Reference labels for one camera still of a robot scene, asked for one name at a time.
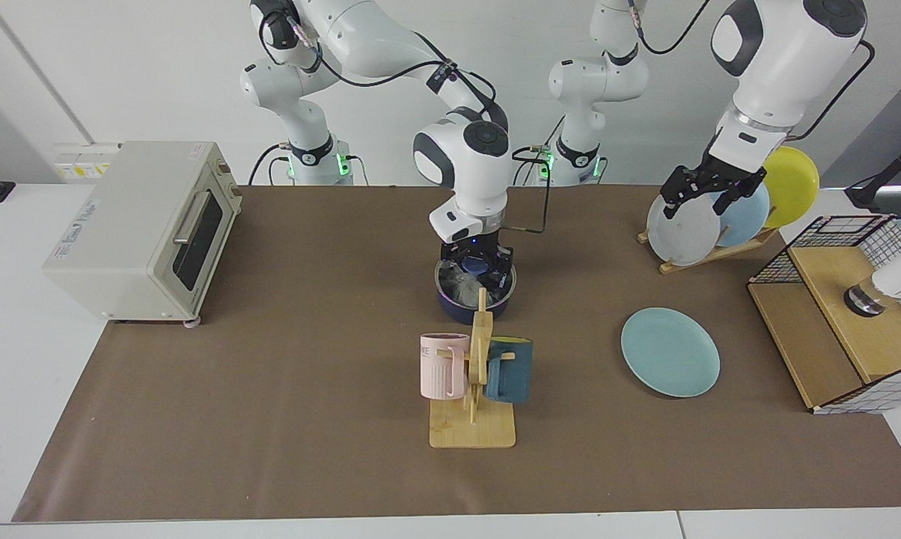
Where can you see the wooden cup stand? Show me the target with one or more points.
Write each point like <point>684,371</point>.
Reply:
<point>473,430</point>

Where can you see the pink ribbed cup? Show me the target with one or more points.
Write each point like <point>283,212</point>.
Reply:
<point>439,370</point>

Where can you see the yellow plate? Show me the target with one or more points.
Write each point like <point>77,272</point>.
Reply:
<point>795,183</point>

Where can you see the pale toaster oven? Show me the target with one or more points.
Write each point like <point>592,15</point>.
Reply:
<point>121,239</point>

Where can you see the dark teal cup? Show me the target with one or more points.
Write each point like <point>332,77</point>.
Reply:
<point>510,374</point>

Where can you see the white plate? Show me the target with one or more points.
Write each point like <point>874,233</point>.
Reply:
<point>682,236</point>

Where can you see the white wall socket strip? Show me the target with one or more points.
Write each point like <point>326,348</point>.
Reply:
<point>76,161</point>

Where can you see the white vermicelli bundle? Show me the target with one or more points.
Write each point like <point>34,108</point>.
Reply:
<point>458,284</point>

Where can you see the brown table cloth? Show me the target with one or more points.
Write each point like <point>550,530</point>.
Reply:
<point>271,374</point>

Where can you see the glass lid with blue knob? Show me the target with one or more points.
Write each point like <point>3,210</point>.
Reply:
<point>475,263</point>

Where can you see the light blue plate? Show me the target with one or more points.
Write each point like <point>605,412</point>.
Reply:
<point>746,217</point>

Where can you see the pale green plate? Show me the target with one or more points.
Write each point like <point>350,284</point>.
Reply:
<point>671,352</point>

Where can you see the black stand bar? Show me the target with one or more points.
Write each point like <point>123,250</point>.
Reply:
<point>881,183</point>

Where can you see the wooden plate rack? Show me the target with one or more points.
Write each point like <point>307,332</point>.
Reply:
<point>720,253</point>

